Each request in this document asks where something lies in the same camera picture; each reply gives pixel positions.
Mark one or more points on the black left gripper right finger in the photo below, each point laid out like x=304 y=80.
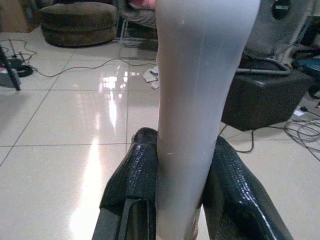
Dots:
x=237 y=190

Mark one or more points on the crumpled grey cloth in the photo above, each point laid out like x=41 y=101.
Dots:
x=151 y=76

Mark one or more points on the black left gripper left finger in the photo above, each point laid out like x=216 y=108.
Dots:
x=140 y=175

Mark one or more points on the silver perforated panel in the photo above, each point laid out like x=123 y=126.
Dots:
x=277 y=27

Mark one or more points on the white metal frame chair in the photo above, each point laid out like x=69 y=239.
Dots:
x=138 y=22

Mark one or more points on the brown round floor cushion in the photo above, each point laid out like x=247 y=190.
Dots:
x=78 y=23

